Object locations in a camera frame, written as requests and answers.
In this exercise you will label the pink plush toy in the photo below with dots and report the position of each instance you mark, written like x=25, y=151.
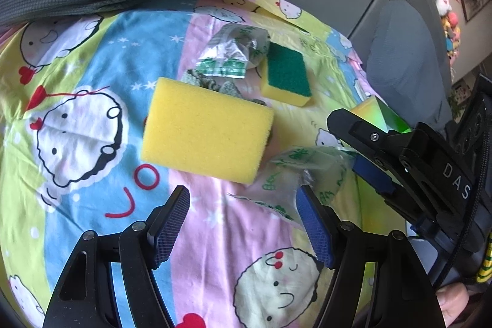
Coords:
x=451, y=26

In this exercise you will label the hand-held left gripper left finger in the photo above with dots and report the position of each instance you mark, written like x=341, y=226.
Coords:
x=171, y=232

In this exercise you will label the grey-green cleaning cloth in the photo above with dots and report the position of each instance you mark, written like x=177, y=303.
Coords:
x=230, y=88

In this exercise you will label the large yellow sponge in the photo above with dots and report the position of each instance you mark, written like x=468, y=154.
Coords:
x=207, y=132

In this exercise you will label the yellow sponge with green scourer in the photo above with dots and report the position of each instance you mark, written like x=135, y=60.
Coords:
x=286, y=74

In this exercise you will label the person's right hand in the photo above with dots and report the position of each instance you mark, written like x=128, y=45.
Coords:
x=453, y=303

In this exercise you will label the green cardboard box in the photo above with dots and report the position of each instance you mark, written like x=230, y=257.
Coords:
x=392, y=120

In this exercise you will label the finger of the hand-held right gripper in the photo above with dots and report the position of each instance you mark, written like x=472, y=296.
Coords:
x=373, y=174
x=361, y=132

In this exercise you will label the blue-grey sofa cushion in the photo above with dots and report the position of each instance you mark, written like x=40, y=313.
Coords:
x=407, y=43

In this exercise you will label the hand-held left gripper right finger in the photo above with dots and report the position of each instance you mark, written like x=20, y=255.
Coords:
x=315, y=228

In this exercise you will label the clear green-printed plastic packet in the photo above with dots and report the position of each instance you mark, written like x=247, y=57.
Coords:
x=230, y=51
x=307, y=162

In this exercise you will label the cartoon printed blanket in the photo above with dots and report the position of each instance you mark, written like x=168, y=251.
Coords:
x=96, y=197

